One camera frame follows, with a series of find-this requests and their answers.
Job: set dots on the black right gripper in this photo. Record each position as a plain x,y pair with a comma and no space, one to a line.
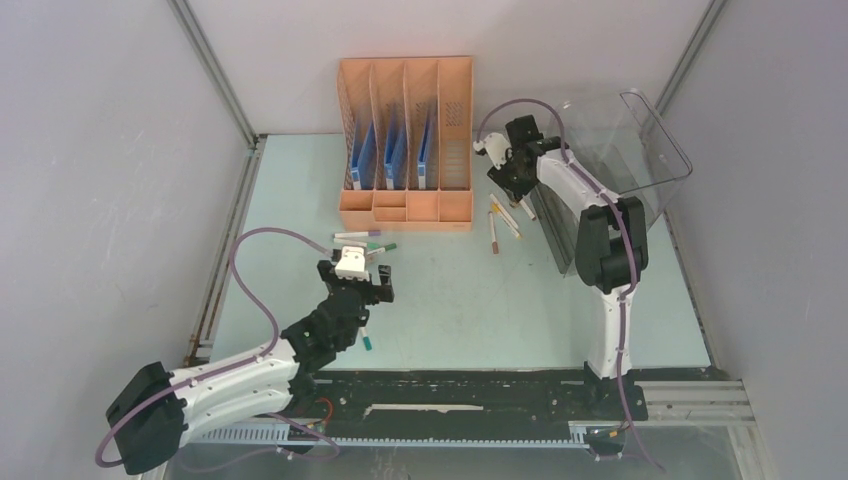
499,176

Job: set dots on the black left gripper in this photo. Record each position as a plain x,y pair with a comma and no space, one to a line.
375,293

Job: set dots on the dark red cap marker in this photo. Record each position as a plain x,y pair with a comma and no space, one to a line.
528,210

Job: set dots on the yellow cap white marker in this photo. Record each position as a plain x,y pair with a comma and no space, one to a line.
513,229

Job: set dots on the blue folder bottom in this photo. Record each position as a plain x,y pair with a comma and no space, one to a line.
425,150

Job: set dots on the blue folder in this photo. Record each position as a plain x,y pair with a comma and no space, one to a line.
395,154
425,150
362,162

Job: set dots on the blue folder top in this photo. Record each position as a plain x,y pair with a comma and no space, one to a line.
362,162

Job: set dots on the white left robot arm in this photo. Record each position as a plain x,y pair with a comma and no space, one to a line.
160,411

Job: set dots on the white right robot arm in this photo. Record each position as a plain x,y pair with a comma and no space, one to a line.
610,250

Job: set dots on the dark green cap marker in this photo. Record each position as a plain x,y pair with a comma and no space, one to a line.
381,249

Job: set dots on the purple cap white marker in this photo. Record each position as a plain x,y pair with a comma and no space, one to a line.
357,234

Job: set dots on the light green cap marker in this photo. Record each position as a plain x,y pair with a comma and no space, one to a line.
355,243

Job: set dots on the green cap white marker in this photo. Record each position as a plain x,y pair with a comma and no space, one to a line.
366,339

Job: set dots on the brown cap white marker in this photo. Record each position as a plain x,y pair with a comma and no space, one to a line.
493,233

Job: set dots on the clear plastic drawer cabinet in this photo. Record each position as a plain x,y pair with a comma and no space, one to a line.
624,143

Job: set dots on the orange plastic file organizer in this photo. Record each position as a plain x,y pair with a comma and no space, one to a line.
366,88

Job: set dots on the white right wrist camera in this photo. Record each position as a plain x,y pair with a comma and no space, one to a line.
494,146

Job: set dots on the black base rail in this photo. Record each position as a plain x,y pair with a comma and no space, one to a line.
468,406

